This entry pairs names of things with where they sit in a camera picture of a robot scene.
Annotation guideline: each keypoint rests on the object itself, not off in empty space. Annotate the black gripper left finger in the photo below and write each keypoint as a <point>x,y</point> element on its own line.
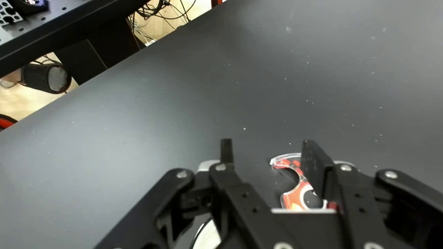
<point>153,215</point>

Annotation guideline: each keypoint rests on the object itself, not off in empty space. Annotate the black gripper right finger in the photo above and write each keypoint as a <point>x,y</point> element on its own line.
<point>392,211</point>

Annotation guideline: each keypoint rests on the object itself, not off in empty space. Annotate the black cylinder with pale face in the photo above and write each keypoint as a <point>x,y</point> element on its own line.
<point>43,76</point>

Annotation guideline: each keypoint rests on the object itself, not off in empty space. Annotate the black perforated breadboard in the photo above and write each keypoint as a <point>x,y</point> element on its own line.
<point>70,31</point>

